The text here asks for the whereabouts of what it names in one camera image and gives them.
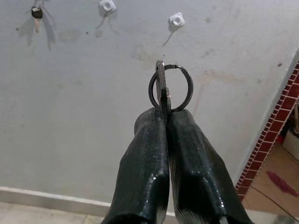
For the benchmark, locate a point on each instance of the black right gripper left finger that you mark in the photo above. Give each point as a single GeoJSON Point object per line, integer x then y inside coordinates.
{"type": "Point", "coordinates": [144, 163]}

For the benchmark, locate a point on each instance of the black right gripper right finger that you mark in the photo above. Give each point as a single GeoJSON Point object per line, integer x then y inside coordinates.
{"type": "Point", "coordinates": [196, 168]}

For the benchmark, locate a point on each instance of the white baseboard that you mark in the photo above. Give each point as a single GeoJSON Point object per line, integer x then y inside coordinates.
{"type": "Point", "coordinates": [46, 198]}

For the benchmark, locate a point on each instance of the red brick tile wall edge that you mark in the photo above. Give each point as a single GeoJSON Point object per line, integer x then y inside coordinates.
{"type": "Point", "coordinates": [264, 140]}

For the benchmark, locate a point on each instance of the white wall hook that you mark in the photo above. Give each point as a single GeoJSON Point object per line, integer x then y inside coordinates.
{"type": "Point", "coordinates": [106, 5]}
{"type": "Point", "coordinates": [176, 21]}

